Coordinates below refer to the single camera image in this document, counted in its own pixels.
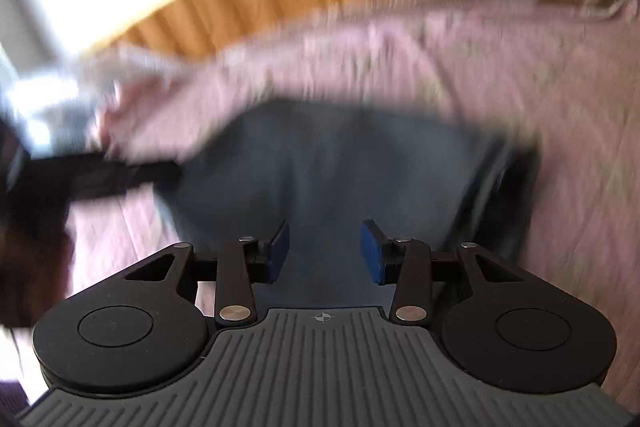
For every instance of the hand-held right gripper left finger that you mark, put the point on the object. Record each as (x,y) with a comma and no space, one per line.
(279,252)

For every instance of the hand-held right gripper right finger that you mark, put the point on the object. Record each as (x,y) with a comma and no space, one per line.
(372,252)

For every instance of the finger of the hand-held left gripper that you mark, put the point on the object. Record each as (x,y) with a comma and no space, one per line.
(120,177)

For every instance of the grey pants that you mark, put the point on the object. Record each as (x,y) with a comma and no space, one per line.
(325,157)

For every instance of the pink bear print blanket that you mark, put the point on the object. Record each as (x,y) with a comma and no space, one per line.
(575,132)

